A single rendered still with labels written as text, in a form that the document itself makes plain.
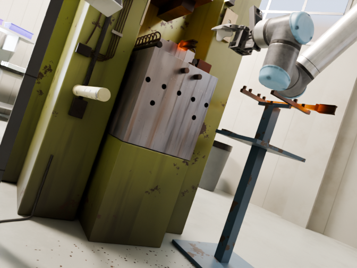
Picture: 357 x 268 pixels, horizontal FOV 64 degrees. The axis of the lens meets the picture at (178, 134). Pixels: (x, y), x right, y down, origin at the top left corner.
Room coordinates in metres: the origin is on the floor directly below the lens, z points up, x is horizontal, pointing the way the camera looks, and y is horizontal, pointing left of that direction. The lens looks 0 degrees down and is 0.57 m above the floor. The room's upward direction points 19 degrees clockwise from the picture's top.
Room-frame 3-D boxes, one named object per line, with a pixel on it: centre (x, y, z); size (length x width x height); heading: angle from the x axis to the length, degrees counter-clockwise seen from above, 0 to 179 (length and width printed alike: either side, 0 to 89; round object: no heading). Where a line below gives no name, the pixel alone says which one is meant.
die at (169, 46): (1.57, 0.25, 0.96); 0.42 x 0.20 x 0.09; 31
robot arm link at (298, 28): (0.85, -0.21, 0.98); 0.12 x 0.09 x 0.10; 31
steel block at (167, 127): (1.60, 0.21, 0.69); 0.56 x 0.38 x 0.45; 31
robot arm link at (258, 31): (0.93, -0.17, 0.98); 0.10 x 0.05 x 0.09; 121
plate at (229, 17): (1.66, -0.06, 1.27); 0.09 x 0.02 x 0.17; 121
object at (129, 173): (1.60, 0.21, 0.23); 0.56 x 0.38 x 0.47; 31
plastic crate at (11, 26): (4.13, 2.67, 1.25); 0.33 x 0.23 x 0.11; 146
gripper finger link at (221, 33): (1.05, -0.03, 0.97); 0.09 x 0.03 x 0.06; 67
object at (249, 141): (1.53, -0.43, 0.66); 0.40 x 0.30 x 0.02; 123
